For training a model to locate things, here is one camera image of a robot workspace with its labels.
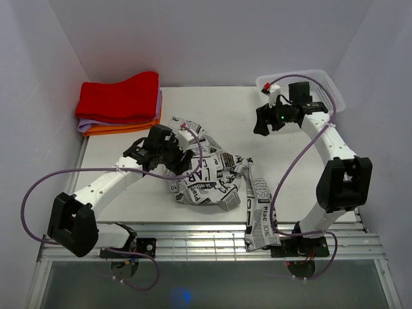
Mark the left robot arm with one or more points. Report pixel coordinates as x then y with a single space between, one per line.
73 222

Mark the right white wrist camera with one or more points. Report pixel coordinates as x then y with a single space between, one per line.
272 91

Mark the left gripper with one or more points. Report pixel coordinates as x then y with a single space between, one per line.
178 167

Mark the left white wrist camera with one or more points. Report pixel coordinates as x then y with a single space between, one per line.
186 137

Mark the newspaper print trousers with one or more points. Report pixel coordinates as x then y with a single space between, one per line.
218 183

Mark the lilac folded trousers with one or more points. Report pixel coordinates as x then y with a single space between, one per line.
158 113

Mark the red folded trousers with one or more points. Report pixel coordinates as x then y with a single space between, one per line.
132 100

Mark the white perforated plastic basket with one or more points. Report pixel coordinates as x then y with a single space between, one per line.
322 87

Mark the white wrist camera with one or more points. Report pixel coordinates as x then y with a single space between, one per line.
272 91
186 137

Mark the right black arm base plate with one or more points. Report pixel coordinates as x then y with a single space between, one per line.
300 247

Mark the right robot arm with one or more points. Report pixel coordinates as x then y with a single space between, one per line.
345 180

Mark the aluminium frame rails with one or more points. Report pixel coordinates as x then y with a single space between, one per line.
207 233

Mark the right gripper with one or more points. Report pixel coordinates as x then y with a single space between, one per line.
265 113

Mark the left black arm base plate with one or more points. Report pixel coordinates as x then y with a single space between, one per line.
145 246

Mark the orange folded trousers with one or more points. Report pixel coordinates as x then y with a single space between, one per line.
109 129

